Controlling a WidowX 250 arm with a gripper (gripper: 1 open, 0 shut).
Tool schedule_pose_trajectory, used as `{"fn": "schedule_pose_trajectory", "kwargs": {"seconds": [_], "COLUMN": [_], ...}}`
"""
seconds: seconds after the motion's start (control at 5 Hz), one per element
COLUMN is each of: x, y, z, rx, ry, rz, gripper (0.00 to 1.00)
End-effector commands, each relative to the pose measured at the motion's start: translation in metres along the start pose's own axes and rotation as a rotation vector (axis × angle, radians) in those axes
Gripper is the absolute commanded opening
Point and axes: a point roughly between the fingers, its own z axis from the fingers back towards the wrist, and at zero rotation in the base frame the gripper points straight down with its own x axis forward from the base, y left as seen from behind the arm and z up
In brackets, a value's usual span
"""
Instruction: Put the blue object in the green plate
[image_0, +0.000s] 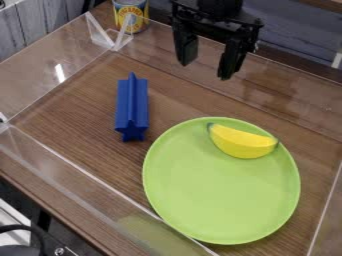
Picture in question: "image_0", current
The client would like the green plate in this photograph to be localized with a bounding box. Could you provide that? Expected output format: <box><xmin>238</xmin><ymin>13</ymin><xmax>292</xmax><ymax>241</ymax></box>
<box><xmin>142</xmin><ymin>117</ymin><xmax>301</xmax><ymax>245</ymax></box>

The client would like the black metal equipment corner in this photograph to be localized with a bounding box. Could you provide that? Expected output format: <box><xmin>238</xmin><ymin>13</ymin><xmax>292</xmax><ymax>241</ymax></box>
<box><xmin>33</xmin><ymin>215</ymin><xmax>102</xmax><ymax>256</ymax></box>

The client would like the yellow banana-shaped sponge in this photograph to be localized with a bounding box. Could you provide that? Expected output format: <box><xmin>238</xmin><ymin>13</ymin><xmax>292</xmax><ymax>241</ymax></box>
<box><xmin>208</xmin><ymin>123</ymin><xmax>280</xmax><ymax>159</ymax></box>

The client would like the blue star-shaped block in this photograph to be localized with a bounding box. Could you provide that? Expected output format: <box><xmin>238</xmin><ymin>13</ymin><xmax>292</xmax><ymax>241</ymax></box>
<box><xmin>116</xmin><ymin>72</ymin><xmax>150</xmax><ymax>142</ymax></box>

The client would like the black cable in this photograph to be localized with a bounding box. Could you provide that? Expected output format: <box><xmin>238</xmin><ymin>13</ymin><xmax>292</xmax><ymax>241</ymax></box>
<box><xmin>0</xmin><ymin>224</ymin><xmax>51</xmax><ymax>256</ymax></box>

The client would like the clear acrylic enclosure wall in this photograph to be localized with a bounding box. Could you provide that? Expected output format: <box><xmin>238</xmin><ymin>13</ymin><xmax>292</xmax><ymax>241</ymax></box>
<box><xmin>0</xmin><ymin>7</ymin><xmax>342</xmax><ymax>256</ymax></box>

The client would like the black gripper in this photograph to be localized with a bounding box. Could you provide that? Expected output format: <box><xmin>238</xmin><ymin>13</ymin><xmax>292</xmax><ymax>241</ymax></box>
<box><xmin>172</xmin><ymin>0</ymin><xmax>265</xmax><ymax>81</ymax></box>

